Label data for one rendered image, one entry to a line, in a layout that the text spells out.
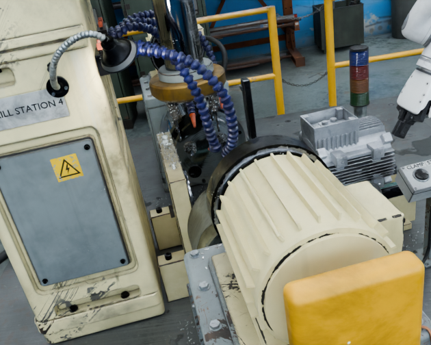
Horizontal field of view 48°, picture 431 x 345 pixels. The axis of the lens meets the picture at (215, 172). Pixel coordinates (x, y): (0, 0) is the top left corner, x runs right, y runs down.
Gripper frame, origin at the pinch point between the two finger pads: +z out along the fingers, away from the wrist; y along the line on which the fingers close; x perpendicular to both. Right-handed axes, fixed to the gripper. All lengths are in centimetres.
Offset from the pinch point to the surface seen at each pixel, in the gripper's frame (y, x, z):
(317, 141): 0.7, 20.3, 9.6
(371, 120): 5.8, 5.2, 1.1
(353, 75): 34.7, -1.1, -5.7
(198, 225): -23, 51, 27
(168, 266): -8, 48, 49
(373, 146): -2.4, 6.9, 5.8
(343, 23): 429, -195, -25
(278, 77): 226, -59, 29
